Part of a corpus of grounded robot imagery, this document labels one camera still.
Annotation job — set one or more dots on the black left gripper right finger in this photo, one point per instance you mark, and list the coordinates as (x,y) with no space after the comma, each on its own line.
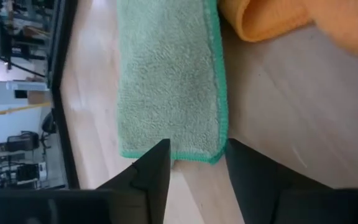
(253,186)

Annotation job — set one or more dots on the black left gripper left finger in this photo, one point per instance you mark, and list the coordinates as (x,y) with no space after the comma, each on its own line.
(151,186)

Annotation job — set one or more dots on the pale green microfiber towel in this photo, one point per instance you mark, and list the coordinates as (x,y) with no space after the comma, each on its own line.
(166,77)

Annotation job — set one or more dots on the orange microfiber towel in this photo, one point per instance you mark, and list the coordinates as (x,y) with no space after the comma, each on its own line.
(346,25)

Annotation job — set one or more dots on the black office chair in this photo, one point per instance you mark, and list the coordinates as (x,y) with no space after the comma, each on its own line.
(23,141)

